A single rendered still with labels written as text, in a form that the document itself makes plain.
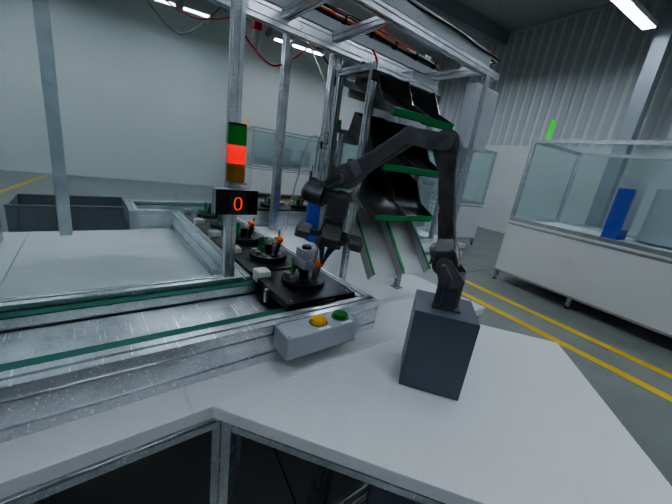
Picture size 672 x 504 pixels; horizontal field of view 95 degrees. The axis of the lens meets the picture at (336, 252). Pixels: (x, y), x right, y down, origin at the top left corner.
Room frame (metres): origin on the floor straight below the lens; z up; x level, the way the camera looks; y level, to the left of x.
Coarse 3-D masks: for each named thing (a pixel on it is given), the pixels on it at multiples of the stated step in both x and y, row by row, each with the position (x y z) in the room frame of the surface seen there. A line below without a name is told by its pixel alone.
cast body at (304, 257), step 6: (300, 246) 0.93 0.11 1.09; (306, 246) 0.91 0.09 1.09; (300, 252) 0.90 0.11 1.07; (306, 252) 0.90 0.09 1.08; (312, 252) 0.91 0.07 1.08; (294, 258) 0.93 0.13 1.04; (300, 258) 0.90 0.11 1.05; (306, 258) 0.90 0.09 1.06; (312, 258) 0.91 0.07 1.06; (300, 264) 0.90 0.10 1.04; (306, 264) 0.88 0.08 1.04; (312, 264) 0.90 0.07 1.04
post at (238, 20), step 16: (240, 0) 0.91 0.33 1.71; (240, 16) 0.91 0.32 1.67; (240, 32) 0.90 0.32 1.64; (240, 48) 0.90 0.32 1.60; (240, 64) 0.91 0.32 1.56; (240, 80) 0.91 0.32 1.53; (240, 96) 0.91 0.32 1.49; (240, 112) 0.91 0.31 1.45; (224, 240) 0.90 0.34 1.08; (224, 256) 0.90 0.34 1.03; (224, 272) 0.89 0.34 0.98
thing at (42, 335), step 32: (128, 288) 0.73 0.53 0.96; (160, 288) 0.77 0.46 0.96; (192, 288) 0.81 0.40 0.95; (224, 288) 0.85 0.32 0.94; (256, 288) 0.91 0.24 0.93; (0, 320) 0.55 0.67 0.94; (32, 320) 0.58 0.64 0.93; (64, 320) 0.62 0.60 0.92; (96, 320) 0.64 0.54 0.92; (128, 320) 0.66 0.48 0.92; (160, 320) 0.68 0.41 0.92; (192, 320) 0.70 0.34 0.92; (224, 320) 0.67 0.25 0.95; (0, 352) 0.49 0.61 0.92; (32, 352) 0.50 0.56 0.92; (64, 352) 0.48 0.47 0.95
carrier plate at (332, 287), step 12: (252, 276) 0.93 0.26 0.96; (276, 276) 0.94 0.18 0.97; (324, 276) 1.00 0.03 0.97; (264, 288) 0.86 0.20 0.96; (276, 288) 0.84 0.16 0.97; (288, 288) 0.86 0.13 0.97; (324, 288) 0.90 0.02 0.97; (336, 288) 0.91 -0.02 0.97; (348, 288) 0.92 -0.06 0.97; (276, 300) 0.80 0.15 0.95; (288, 300) 0.78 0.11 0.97; (300, 300) 0.79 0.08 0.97; (312, 300) 0.80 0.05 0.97; (336, 300) 0.86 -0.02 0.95
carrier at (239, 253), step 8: (240, 248) 1.12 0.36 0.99; (256, 248) 1.10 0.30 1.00; (264, 248) 1.16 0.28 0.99; (272, 248) 1.11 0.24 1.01; (280, 248) 1.26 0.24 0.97; (240, 256) 1.08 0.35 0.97; (248, 256) 1.09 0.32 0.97; (256, 256) 1.05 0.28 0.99; (264, 256) 1.06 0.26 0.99; (272, 256) 1.06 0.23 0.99; (280, 256) 1.09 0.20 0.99; (288, 256) 1.16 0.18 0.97; (240, 264) 1.01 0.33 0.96; (248, 264) 1.01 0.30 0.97; (256, 264) 1.02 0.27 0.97; (264, 264) 1.03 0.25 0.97; (272, 264) 1.05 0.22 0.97; (280, 264) 1.06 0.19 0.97; (288, 264) 1.07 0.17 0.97; (248, 272) 0.96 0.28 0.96
